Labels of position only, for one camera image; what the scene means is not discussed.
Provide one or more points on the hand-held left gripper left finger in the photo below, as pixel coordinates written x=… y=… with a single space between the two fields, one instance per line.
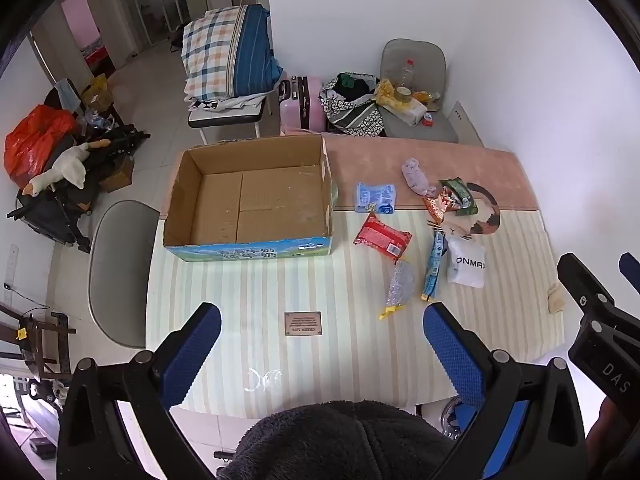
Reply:
x=192 y=355

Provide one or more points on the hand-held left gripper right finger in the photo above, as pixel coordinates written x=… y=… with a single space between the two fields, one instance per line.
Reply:
x=452 y=355

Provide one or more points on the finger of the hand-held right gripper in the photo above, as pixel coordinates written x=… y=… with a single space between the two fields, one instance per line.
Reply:
x=631 y=270
x=582 y=282

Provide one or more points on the clear bubble bag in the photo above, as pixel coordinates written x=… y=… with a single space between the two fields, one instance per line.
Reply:
x=402 y=285

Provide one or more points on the white soft pouch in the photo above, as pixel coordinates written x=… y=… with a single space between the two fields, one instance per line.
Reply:
x=465 y=265

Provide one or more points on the long blue packet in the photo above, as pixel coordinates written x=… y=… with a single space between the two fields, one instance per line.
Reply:
x=434 y=265

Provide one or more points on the red snack packet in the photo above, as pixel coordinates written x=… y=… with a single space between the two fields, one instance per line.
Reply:
x=382 y=237

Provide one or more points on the orange snack packet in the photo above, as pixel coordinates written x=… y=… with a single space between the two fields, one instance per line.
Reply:
x=440 y=207

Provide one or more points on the green snack packet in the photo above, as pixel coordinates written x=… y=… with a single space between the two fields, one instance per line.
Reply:
x=460 y=192

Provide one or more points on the blue tissue packet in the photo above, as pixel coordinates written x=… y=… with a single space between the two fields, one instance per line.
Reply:
x=375 y=197

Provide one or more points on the pale purple item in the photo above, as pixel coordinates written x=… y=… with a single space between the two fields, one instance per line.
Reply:
x=415 y=172

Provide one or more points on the small beige cloth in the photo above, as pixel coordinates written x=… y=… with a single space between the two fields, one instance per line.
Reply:
x=556 y=300

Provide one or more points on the brown rectangular label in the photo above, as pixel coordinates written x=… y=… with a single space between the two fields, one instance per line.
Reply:
x=303 y=323

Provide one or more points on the striped table mat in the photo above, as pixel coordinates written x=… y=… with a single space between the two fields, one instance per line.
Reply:
x=310 y=285

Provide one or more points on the dark fleece garment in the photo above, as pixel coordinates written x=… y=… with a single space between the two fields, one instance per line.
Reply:
x=340 y=440

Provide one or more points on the small brown cardboard box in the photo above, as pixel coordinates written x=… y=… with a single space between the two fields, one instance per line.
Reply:
x=117 y=177

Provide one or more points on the white board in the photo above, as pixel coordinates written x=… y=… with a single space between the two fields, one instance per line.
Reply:
x=465 y=122

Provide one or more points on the black stroller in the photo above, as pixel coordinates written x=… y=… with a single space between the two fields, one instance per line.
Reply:
x=50 y=215

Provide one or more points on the pink cat mat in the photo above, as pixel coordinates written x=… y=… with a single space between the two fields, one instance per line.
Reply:
x=370 y=165

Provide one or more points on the small red packet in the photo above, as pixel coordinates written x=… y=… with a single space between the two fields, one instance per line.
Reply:
x=428 y=120

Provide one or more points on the white goose plush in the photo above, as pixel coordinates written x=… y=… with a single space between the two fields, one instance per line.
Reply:
x=65 y=165

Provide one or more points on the folding bench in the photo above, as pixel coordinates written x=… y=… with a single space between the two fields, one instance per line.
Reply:
x=225 y=119

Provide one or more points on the white flat box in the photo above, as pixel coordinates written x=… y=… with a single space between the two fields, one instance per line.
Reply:
x=412 y=110

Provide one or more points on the white printed cloth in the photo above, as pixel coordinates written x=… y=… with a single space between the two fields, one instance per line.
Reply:
x=220 y=104

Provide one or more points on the clear plastic bag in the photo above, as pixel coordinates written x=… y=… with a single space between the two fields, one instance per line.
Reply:
x=97 y=120

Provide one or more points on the tape roll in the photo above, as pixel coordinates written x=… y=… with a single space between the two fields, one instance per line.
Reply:
x=402 y=94

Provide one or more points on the patterned tote bag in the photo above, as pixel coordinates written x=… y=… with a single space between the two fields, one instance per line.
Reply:
x=350 y=115

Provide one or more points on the red plastic bag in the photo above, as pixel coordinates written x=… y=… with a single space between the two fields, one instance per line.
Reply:
x=35 y=140

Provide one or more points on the yellow plastic bag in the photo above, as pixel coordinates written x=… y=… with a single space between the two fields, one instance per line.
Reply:
x=384 y=94

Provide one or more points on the clear plastic bottle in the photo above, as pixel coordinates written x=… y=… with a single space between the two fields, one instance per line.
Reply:
x=407 y=75

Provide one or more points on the yellow cardboard box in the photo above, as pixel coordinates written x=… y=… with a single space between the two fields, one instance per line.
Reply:
x=97 y=92

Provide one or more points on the pink suitcase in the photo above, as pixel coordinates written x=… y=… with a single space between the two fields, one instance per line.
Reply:
x=312 y=100

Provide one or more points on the grey padded chair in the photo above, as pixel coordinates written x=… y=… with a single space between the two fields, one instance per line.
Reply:
x=415 y=52

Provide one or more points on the dark green clothes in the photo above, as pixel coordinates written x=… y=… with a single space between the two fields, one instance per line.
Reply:
x=350 y=85

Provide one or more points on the light blue cloth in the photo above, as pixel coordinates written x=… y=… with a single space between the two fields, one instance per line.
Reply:
x=65 y=91

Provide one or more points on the plaid bedding bag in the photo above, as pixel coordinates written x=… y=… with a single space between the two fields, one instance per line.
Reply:
x=220 y=50

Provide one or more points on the red bed cover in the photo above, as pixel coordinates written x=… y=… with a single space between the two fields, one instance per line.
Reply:
x=95 y=56

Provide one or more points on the glass sliding door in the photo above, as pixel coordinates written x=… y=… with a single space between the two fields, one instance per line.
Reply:
x=150 y=5

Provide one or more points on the dark wooden frame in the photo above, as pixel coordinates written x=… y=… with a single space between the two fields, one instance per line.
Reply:
x=55 y=332

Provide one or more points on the white wall power strip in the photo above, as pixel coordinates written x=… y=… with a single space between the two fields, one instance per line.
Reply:
x=11 y=265

